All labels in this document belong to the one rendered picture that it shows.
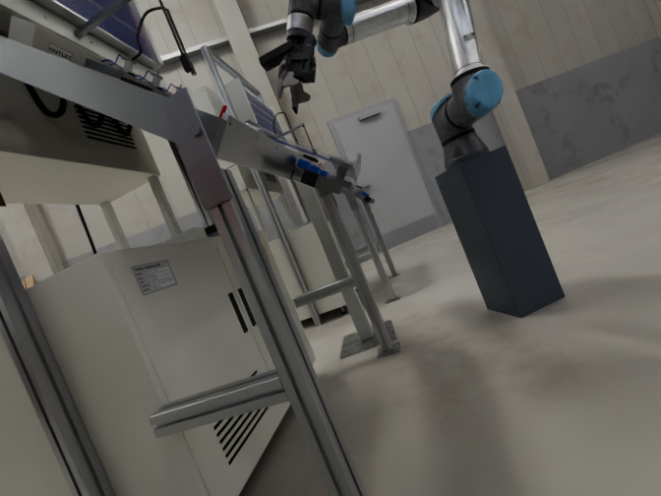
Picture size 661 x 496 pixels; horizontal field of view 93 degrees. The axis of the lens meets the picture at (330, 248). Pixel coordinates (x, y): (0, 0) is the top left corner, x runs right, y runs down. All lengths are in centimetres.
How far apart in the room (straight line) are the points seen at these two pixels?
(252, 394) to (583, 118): 705
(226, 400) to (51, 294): 41
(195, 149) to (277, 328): 29
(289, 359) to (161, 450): 35
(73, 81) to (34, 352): 50
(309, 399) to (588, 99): 721
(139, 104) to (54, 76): 18
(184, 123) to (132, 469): 65
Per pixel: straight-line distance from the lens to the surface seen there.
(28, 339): 83
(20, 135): 122
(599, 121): 745
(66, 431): 84
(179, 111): 54
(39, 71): 81
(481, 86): 112
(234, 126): 59
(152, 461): 79
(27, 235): 563
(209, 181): 50
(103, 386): 78
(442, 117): 122
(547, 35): 742
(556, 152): 671
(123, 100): 67
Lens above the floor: 48
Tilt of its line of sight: 1 degrees down
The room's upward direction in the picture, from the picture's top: 22 degrees counter-clockwise
